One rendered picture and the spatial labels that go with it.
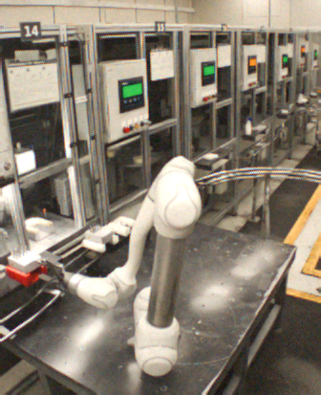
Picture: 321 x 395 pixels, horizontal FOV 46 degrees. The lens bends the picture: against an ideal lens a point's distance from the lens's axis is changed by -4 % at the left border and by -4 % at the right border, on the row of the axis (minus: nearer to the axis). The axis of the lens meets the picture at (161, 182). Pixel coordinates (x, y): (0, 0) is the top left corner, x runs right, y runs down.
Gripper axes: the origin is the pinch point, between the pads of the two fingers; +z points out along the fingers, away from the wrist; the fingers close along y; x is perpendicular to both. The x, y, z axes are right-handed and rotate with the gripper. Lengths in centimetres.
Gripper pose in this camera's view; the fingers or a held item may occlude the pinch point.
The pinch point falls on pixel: (42, 269)
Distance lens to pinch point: 183.4
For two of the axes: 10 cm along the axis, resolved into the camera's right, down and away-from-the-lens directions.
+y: -0.4, -9.4, -3.5
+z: -8.4, -1.6, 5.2
